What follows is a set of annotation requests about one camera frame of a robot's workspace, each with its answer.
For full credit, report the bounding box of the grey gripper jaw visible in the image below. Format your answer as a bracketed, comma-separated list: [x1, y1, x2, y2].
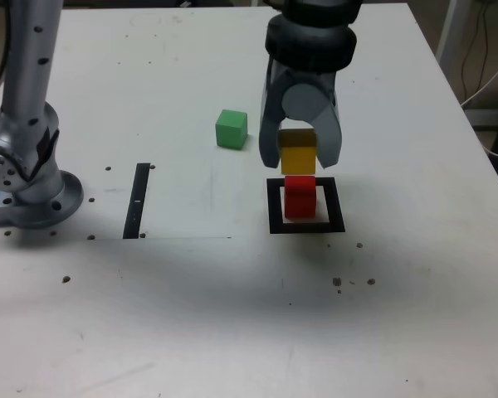
[258, 57, 291, 170]
[281, 81, 344, 171]

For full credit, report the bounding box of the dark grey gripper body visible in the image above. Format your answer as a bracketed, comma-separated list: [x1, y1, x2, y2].
[283, 67, 338, 97]

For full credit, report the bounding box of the green cube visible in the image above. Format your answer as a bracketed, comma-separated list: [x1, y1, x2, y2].
[214, 109, 249, 150]

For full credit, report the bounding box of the yellow cube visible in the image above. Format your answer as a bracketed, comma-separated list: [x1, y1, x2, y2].
[277, 129, 319, 175]

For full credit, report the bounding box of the red cube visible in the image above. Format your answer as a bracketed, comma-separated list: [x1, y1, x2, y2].
[283, 175, 318, 220]

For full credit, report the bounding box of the black tape square outline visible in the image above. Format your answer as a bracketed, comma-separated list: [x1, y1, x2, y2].
[266, 177, 346, 235]

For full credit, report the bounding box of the black tape strip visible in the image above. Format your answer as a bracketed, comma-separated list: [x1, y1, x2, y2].
[122, 162, 151, 240]

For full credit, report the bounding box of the white metal frame post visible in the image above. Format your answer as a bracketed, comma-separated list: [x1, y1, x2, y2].
[435, 0, 461, 63]

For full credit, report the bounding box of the thin dark cable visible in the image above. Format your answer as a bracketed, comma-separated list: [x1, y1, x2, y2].
[461, 2, 482, 100]
[478, 2, 490, 92]

